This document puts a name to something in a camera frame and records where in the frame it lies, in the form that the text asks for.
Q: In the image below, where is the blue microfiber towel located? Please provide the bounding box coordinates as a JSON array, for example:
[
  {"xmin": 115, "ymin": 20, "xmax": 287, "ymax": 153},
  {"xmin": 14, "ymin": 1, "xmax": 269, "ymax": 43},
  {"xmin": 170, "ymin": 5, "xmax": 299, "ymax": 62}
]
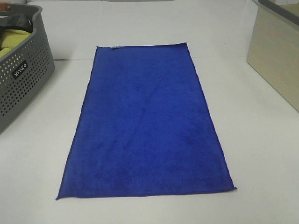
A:
[{"xmin": 57, "ymin": 43, "xmax": 235, "ymax": 199}]

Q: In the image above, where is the grey perforated plastic basket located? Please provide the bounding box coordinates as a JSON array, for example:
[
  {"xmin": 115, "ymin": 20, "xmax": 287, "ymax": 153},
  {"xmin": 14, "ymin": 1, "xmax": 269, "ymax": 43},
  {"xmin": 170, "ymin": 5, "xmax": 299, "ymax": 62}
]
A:
[{"xmin": 0, "ymin": 3, "xmax": 55, "ymax": 131}]

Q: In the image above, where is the beige storage box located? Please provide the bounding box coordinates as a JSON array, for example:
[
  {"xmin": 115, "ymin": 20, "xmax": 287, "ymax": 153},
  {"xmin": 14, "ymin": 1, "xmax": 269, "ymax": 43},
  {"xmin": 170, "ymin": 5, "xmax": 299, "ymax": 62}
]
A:
[{"xmin": 247, "ymin": 0, "xmax": 299, "ymax": 108}]

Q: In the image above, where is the yellow-green towel in basket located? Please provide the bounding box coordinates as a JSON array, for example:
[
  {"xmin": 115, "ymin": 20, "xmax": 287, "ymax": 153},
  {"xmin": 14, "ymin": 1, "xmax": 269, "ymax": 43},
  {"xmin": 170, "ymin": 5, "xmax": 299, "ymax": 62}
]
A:
[{"xmin": 0, "ymin": 29, "xmax": 31, "ymax": 57}]

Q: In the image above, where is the black strap in basket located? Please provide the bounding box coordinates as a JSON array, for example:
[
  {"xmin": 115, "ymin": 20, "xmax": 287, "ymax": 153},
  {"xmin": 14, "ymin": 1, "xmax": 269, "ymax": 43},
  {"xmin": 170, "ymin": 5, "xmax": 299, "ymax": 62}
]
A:
[{"xmin": 0, "ymin": 14, "xmax": 34, "ymax": 38}]

